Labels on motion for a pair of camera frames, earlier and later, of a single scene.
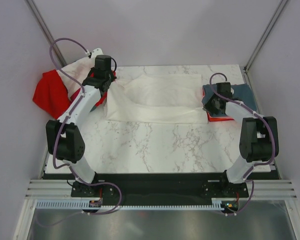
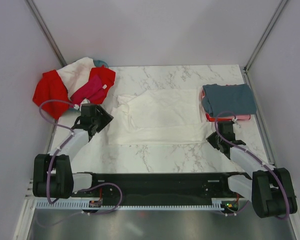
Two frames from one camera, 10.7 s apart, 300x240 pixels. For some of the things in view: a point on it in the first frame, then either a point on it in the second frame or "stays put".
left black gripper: [112, 77] to [106, 118]
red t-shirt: [51, 95] stays put
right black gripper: [208, 106] to [210, 139]
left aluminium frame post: [56, 51] stays put
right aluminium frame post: [278, 11] stays put
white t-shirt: [176, 98] to [169, 117]
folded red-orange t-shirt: [212, 119] stays put
